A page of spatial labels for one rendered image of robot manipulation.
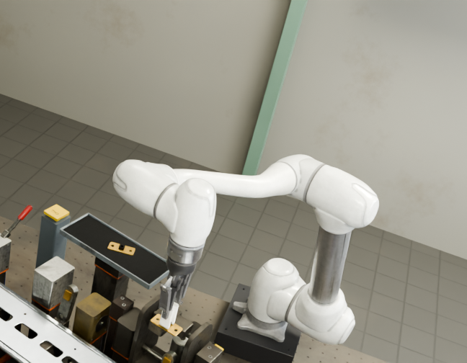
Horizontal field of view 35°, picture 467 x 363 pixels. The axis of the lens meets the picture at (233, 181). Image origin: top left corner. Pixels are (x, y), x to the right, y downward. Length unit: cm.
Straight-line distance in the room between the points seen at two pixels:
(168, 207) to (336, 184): 59
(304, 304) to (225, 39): 257
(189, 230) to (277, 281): 92
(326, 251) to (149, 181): 75
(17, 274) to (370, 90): 262
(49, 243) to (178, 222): 89
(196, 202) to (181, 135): 345
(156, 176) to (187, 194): 12
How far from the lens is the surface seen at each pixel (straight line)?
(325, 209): 218
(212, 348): 221
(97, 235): 245
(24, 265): 301
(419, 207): 505
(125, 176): 183
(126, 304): 231
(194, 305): 296
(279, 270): 264
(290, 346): 277
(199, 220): 174
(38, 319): 237
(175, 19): 487
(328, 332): 261
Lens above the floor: 265
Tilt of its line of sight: 31 degrees down
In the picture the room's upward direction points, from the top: 16 degrees clockwise
